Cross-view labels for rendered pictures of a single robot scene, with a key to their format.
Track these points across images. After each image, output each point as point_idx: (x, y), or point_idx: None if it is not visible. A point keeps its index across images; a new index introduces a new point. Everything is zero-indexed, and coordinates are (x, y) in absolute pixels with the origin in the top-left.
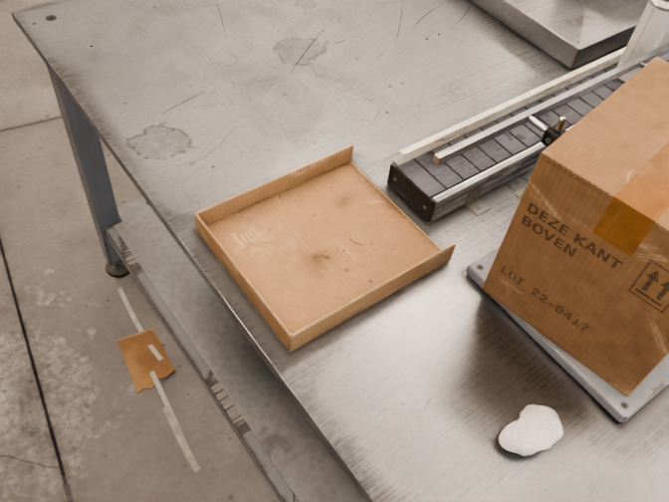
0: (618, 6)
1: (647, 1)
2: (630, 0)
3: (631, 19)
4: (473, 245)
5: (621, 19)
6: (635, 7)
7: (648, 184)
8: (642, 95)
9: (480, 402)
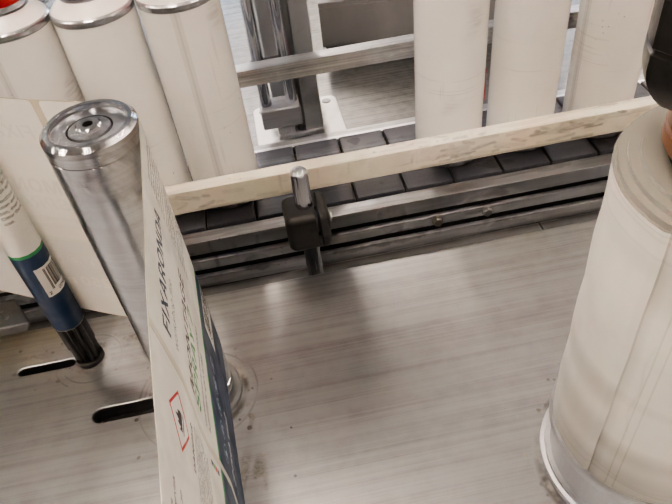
0: (521, 314)
1: (384, 316)
2: (446, 334)
3: (519, 253)
4: None
5: (556, 259)
6: (458, 298)
7: None
8: None
9: None
